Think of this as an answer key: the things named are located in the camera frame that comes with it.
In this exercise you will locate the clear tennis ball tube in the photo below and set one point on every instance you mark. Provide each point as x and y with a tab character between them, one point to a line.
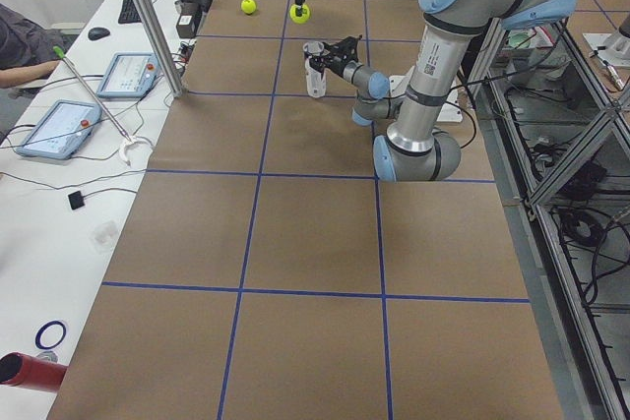
315	81

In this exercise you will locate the yellow tennis ball black text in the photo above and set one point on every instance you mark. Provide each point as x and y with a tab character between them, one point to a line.
302	22

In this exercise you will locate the yellow tennis ball Wilson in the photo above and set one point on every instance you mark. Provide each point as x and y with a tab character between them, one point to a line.
248	7

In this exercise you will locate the black box white label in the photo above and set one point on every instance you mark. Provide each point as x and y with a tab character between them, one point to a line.
191	16

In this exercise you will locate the blue teach pendant far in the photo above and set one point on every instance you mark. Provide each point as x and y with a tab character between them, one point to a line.
130	75

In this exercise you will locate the blue teach pendant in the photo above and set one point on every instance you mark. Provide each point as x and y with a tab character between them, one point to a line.
61	131
130	75

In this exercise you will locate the black computer mouse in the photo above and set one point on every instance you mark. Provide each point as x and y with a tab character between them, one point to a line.
98	33

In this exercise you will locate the brown paper table mat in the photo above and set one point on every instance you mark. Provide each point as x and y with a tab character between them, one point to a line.
264	272

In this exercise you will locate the seated person grey shirt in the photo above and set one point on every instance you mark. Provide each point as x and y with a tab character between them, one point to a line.
26	49

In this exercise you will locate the blue teach pendant near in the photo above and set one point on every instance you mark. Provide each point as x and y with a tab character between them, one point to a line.
61	131

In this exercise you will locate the clear plastic lid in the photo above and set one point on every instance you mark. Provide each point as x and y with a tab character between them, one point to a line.
105	237

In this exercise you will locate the small black square device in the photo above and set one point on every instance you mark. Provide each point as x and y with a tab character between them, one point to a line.
76	200

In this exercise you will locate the blue tape roll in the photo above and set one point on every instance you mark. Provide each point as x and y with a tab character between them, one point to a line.
50	335

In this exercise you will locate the red cylinder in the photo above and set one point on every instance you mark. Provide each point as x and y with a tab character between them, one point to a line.
27	372

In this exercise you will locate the white pedestal column base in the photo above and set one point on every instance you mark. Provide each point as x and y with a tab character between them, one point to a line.
399	89

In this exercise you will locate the aluminium frame post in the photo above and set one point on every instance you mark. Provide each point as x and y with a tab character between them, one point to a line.
159	45

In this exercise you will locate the grabber stick green handle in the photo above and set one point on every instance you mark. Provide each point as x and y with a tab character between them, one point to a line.
128	140

